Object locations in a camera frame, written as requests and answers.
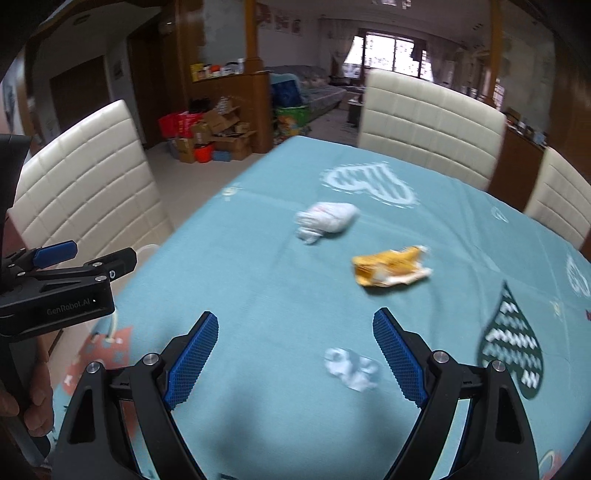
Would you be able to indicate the yellow snack wrapper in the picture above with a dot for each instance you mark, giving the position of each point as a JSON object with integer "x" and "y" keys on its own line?
{"x": 383, "y": 267}

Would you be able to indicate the colourful woven bag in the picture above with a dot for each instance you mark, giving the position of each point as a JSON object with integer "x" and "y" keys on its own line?
{"x": 293, "y": 122}

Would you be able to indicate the brown wooden door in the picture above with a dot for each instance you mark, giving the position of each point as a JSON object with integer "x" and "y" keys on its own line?
{"x": 81, "y": 97}

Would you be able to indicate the red wall decorations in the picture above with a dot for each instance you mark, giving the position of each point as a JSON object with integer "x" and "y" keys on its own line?
{"x": 279, "y": 21}

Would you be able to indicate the orange paper bag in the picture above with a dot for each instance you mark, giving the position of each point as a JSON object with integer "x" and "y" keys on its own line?
{"x": 99, "y": 355}

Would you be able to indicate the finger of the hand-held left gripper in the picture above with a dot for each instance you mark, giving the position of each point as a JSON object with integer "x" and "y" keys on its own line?
{"x": 111, "y": 263}
{"x": 55, "y": 253}

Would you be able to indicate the coffee table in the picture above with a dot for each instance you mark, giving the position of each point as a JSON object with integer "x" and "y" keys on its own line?
{"x": 354, "y": 110}

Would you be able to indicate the red shopping bags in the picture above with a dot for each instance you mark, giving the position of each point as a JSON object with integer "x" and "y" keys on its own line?
{"x": 178, "y": 123}

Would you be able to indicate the teal printed tablecloth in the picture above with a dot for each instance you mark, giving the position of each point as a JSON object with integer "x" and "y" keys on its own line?
{"x": 277, "y": 286}

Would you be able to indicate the blue bag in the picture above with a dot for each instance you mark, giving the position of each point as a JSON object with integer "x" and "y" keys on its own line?
{"x": 286, "y": 92}

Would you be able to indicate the white tissue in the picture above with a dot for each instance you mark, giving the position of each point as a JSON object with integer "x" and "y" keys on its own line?
{"x": 328, "y": 219}

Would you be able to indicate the wooden partition with column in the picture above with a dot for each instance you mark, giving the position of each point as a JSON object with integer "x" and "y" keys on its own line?
{"x": 254, "y": 106}

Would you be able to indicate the pile of cardboard boxes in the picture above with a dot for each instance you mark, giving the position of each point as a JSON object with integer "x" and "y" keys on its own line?
{"x": 228, "y": 131}

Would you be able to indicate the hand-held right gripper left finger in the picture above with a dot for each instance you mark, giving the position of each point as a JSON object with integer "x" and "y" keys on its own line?
{"x": 191, "y": 362}

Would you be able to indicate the window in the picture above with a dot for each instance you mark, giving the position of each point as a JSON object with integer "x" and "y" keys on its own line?
{"x": 388, "y": 53}

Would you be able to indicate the small brown cardboard box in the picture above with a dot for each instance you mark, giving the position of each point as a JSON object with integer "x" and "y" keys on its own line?
{"x": 185, "y": 150}

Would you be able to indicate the row of bottles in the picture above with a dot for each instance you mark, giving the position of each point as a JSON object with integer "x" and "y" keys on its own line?
{"x": 226, "y": 69}

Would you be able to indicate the yellow box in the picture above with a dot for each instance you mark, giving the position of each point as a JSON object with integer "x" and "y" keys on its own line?
{"x": 198, "y": 72}

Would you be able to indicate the person's left hand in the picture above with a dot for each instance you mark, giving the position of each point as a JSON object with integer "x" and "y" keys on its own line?
{"x": 39, "y": 401}

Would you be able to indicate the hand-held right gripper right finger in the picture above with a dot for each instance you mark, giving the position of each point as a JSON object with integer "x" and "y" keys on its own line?
{"x": 399, "y": 355}

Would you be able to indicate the white paper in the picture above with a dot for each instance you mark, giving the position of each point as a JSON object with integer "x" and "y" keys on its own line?
{"x": 353, "y": 371}

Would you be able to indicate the grey sofa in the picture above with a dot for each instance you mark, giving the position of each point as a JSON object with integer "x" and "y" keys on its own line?
{"x": 323, "y": 94}

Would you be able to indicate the large cream padded chair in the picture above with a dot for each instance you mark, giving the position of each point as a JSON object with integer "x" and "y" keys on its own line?
{"x": 83, "y": 184}

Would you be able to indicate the orange bucket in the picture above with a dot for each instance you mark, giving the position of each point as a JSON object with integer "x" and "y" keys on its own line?
{"x": 204, "y": 153}

